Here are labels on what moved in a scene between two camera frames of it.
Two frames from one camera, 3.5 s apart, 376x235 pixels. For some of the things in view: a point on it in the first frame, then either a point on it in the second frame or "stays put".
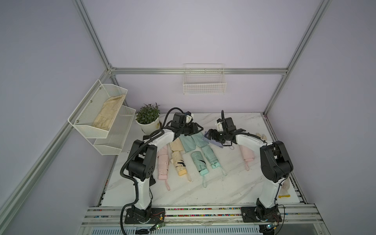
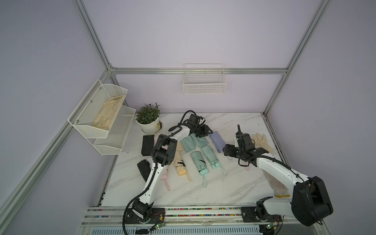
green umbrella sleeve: [187, 142] stays put
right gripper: [215, 131] → [231, 151]
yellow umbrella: [177, 159] stays put
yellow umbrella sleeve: [176, 145] stays put
